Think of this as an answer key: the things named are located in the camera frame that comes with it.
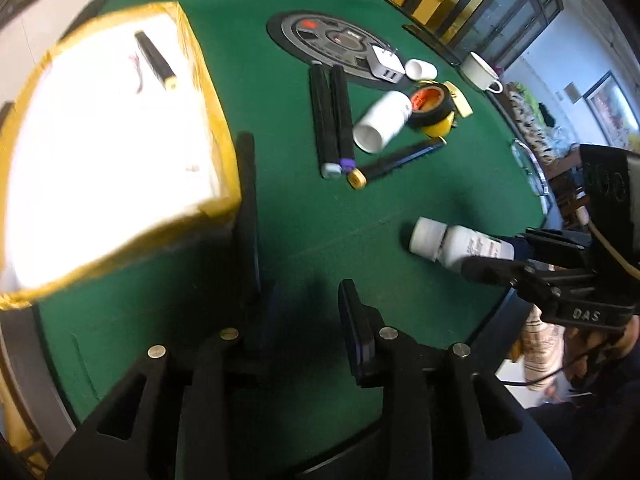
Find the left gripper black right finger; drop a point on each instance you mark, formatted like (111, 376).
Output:
(358, 334)

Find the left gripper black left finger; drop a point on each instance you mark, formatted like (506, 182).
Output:
(245, 233)

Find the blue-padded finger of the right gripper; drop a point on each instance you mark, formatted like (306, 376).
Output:
(499, 272)
(545, 244)

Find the white pill bottle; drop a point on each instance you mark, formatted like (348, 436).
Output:
(450, 245)

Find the black marker orange cap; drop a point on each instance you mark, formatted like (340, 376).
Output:
(361, 176)

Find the black marker purple cap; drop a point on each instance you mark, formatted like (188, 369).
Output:
(342, 118)

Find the yellow cardboard box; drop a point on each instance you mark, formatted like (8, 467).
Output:
(101, 166)

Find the black marker grey cap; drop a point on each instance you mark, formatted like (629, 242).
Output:
(324, 127)

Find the black marker cream caps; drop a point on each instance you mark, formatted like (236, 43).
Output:
(157, 62)

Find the person's right hand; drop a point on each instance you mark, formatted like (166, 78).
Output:
(585, 349)

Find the yellow tape roll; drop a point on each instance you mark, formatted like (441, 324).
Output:
(441, 128)

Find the black tape roll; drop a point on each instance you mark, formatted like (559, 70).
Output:
(431, 104)

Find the white enamel mug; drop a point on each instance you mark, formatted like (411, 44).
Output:
(478, 72)

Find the white earbud case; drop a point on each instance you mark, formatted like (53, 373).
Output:
(417, 70)

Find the round black dial panel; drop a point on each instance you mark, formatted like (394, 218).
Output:
(318, 37)

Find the white charger block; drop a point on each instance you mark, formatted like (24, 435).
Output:
(385, 64)

